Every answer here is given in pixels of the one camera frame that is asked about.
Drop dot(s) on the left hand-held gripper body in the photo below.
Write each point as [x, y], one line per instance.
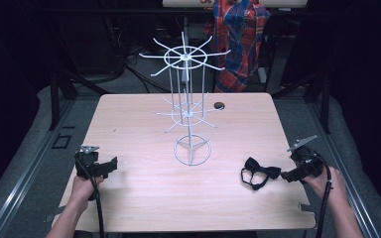
[87, 162]

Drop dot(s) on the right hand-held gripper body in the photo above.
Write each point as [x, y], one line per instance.
[306, 162]

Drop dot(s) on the person's left hand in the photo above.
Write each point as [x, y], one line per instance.
[84, 189]

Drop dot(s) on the person's right hand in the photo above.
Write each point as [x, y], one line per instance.
[324, 185]

